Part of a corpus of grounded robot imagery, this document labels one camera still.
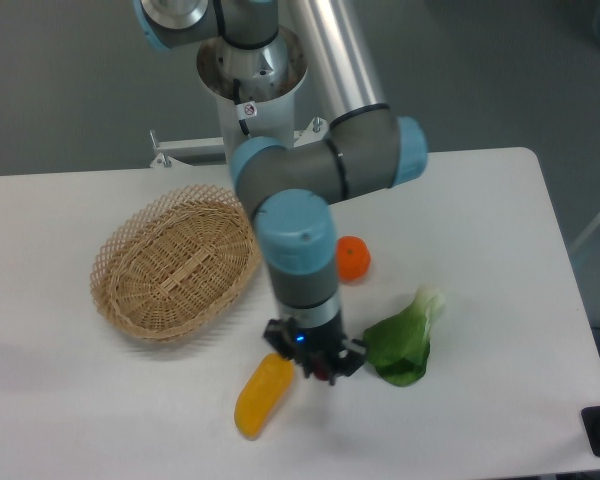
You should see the woven wicker basket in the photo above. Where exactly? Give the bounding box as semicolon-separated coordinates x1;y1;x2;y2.
90;184;261;342

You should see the orange tangerine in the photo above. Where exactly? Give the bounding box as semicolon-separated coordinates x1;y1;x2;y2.
336;236;371;283

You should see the green bok choy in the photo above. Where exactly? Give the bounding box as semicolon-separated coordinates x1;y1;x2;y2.
363;285;445;387

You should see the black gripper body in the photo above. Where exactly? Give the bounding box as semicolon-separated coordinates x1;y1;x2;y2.
297;314;345;368

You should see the purple sweet potato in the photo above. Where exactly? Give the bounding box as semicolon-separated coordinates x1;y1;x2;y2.
313;364;330;381

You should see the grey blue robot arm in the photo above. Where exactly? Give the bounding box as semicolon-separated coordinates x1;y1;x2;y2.
134;1;428;383

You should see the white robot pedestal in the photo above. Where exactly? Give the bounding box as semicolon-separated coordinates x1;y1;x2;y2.
150;26;329;168

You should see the yellow mango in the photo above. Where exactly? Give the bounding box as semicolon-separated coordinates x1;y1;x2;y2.
234;353;295;440

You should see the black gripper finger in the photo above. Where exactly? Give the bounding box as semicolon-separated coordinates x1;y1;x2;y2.
263;318;313;378
327;339;367;386

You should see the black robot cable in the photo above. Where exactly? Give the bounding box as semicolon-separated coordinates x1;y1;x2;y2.
232;79;254;139

